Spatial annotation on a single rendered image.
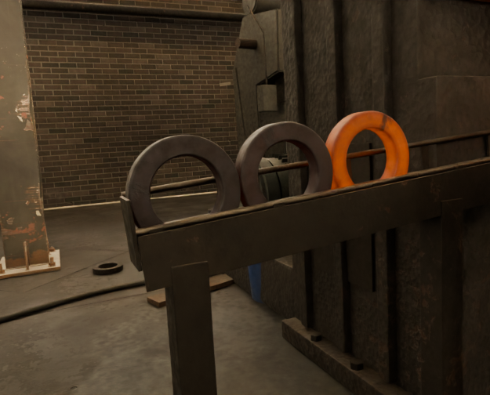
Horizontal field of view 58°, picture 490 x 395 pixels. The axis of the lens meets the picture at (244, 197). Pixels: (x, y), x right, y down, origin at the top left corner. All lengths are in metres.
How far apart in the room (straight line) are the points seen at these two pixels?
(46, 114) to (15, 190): 3.65
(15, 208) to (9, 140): 0.43
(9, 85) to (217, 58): 4.60
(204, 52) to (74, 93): 2.06
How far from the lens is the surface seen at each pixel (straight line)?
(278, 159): 2.19
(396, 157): 0.91
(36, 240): 3.24
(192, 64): 7.19
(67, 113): 6.78
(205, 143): 0.71
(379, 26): 1.21
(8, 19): 3.30
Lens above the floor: 0.74
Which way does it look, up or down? 7 degrees down
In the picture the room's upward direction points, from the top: 3 degrees counter-clockwise
